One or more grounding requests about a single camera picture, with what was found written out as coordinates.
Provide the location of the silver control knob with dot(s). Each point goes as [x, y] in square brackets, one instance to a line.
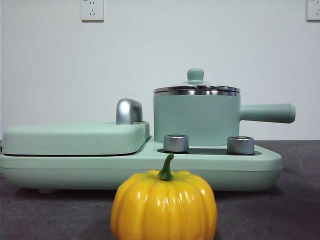
[175, 143]
[240, 145]

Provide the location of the white wall socket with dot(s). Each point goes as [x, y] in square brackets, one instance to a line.
[92, 10]
[313, 10]

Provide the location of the yellow toy pumpkin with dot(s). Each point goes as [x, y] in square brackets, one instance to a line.
[165, 207]

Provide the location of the glass lid with green knob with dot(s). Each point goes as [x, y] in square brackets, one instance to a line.
[195, 75]

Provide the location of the mint green breakfast machine base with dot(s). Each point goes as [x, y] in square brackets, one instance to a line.
[100, 172]

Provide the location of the mint green grill cover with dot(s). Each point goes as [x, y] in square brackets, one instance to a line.
[75, 137]

